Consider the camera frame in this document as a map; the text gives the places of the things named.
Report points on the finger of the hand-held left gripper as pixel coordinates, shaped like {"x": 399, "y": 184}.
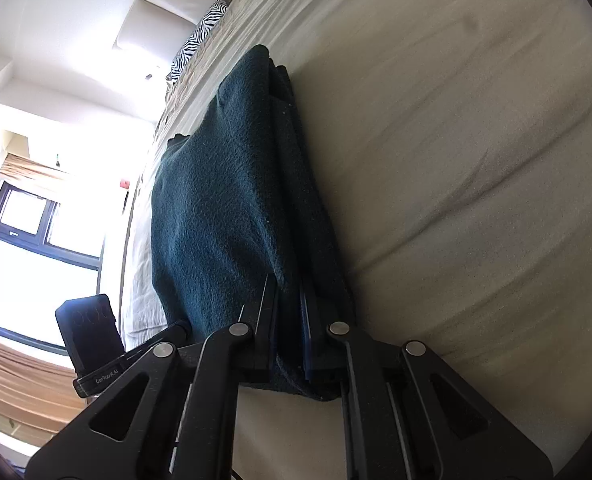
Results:
{"x": 170, "y": 334}

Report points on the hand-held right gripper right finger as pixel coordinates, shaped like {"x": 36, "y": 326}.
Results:
{"x": 308, "y": 330}

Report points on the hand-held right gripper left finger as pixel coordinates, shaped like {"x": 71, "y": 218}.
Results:
{"x": 268, "y": 310}

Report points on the dark teal knit garment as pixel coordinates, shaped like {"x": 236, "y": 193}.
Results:
{"x": 225, "y": 185}

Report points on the dark framed window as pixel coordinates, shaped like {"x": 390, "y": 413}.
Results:
{"x": 25, "y": 285}

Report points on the beige window blind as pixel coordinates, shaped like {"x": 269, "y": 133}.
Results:
{"x": 30, "y": 170}

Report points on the bed with beige sheet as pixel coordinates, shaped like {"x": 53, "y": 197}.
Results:
{"x": 451, "y": 160}

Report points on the zebra print pillow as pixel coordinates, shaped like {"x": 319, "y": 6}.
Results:
{"x": 195, "y": 40}

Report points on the cream padded headboard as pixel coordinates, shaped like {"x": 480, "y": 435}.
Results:
{"x": 165, "y": 15}

